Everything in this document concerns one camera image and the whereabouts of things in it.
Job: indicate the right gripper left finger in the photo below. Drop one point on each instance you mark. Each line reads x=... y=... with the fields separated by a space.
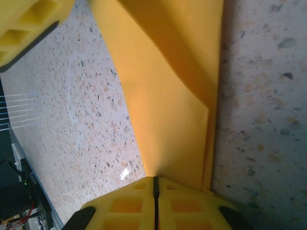
x=124 y=210

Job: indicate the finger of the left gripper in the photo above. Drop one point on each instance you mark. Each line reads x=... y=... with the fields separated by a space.
x=24 y=24

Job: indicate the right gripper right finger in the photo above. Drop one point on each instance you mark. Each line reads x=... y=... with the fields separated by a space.
x=192 y=210

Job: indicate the yellow square paper sheet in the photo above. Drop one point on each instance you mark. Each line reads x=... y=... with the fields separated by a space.
x=168 y=83

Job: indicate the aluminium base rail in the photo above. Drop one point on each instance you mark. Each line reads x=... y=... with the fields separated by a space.
x=42 y=191

